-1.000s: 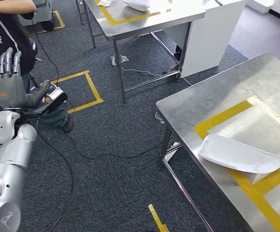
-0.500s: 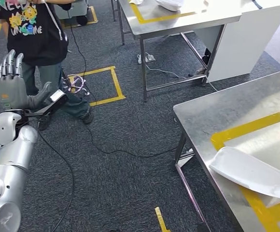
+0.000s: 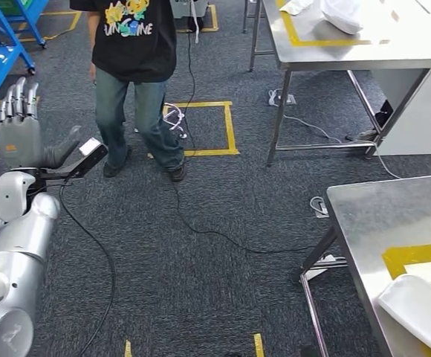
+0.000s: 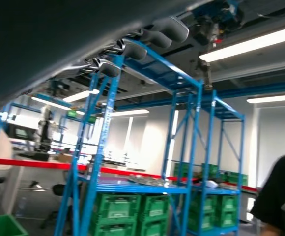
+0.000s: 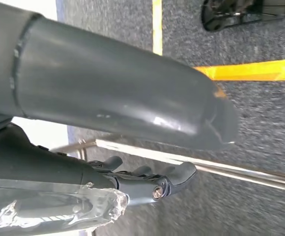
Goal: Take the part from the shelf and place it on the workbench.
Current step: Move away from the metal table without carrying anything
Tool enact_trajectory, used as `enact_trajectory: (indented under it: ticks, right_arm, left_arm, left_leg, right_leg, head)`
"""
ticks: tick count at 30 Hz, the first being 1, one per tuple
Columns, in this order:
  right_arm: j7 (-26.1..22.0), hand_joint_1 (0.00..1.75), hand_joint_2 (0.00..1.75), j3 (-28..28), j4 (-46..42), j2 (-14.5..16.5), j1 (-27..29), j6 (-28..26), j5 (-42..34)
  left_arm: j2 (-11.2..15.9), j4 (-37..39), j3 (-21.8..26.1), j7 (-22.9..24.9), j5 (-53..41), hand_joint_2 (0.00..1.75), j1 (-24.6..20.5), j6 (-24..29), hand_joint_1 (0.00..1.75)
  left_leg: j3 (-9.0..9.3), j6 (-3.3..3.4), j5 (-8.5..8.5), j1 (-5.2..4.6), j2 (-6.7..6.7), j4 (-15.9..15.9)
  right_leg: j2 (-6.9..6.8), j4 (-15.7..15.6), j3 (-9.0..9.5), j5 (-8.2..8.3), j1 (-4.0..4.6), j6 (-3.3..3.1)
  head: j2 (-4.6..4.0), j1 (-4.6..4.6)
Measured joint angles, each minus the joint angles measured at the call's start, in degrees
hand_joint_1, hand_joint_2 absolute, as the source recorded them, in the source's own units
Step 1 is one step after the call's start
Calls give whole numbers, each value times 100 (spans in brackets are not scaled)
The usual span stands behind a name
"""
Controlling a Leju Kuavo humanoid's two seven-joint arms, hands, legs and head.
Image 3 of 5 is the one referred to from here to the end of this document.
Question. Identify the white plastic bag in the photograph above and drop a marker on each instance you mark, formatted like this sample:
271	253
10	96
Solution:
343	15

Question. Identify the steel workbench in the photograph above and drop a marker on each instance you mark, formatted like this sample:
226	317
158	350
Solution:
379	217
386	49

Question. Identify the green plastic crate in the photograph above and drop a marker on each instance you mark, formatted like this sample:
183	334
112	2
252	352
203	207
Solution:
11	6

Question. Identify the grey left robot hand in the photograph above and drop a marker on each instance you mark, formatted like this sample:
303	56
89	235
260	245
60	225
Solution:
18	143

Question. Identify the grey floor socket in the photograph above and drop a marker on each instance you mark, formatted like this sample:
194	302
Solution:
318	207

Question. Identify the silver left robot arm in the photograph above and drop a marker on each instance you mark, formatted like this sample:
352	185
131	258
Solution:
18	246

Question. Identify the white curved plastic part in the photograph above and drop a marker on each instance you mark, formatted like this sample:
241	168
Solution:
419	308

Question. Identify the blue metal shelf rack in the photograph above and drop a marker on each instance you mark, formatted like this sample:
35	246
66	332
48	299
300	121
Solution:
33	19
0	64

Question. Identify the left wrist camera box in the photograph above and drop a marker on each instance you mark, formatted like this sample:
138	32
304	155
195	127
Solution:
89	155

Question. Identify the person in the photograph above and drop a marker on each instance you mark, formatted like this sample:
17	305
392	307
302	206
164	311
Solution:
134	44

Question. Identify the white flat plastic piece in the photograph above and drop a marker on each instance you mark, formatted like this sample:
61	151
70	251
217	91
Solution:
295	6

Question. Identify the white cabinet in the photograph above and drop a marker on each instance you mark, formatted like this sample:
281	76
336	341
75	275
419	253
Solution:
416	118

